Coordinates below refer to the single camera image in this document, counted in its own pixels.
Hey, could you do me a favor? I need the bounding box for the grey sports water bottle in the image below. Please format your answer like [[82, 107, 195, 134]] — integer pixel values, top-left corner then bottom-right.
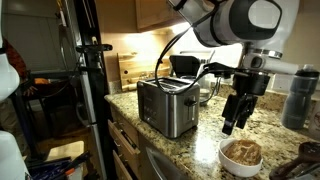
[[280, 64, 320, 130]]

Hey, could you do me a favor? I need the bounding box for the brown wooden spoon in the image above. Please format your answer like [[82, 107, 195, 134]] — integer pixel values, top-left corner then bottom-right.
[[269, 141, 320, 180]]

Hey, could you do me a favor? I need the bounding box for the under cabinet light strip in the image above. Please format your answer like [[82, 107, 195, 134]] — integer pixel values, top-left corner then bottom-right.
[[170, 21, 189, 36]]

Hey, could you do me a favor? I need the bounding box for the black camera stand pole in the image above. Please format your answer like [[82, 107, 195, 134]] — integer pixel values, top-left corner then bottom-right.
[[73, 0, 118, 180]]

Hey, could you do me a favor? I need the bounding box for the wooden drawer cabinet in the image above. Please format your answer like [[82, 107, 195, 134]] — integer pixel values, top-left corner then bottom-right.
[[107, 104, 143, 180]]

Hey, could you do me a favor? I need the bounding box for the black power plug cable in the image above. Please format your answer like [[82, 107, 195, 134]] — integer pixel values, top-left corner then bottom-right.
[[199, 76, 223, 106]]

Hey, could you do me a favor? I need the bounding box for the stainless steel dishwasher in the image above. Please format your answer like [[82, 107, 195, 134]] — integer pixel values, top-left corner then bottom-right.
[[138, 133, 193, 180]]

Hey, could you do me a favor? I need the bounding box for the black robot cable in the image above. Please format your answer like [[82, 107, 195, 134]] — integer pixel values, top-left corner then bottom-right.
[[154, 18, 221, 94]]

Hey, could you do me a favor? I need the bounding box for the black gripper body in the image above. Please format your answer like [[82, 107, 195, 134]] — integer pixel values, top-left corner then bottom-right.
[[231, 71, 271, 98]]

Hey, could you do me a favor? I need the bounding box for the dark side table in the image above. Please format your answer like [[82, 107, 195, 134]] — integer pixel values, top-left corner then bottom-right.
[[19, 69, 84, 101]]

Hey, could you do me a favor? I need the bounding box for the wooden upper cabinet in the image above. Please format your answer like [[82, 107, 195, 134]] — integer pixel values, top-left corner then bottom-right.
[[134, 0, 183, 33]]

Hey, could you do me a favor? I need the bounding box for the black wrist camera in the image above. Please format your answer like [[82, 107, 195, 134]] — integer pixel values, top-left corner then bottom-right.
[[202, 62, 246, 77]]

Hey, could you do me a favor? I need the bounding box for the silver metal pole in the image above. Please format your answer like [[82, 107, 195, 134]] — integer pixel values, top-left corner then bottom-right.
[[79, 71, 108, 180]]

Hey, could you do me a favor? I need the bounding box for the black tool bundle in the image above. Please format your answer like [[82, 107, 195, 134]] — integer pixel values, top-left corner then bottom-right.
[[26, 151, 93, 180]]

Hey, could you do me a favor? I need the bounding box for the white ceramic bowl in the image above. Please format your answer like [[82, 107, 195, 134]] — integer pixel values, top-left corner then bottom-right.
[[218, 138, 264, 178]]

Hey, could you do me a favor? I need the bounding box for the black coffee maker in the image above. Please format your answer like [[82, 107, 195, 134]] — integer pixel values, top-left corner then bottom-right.
[[169, 49, 216, 81]]

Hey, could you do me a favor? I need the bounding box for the wooden cutting board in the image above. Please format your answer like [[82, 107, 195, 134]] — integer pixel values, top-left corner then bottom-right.
[[116, 51, 172, 93]]

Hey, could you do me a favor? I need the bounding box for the stainless steel two-slot toaster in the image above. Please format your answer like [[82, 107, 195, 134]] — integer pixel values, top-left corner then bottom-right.
[[136, 76, 201, 139]]

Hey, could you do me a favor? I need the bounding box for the small orange object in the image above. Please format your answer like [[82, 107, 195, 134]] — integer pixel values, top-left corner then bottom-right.
[[33, 77, 51, 85]]

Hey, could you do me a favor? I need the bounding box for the white wall switch plate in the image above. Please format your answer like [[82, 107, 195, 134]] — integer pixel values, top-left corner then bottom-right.
[[271, 73, 297, 93]]

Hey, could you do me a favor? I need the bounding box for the metal kitchen utensil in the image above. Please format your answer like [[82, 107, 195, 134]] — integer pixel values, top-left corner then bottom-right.
[[291, 163, 320, 180]]

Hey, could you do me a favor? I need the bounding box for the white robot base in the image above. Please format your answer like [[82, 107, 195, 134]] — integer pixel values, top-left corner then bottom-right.
[[0, 129, 31, 180]]

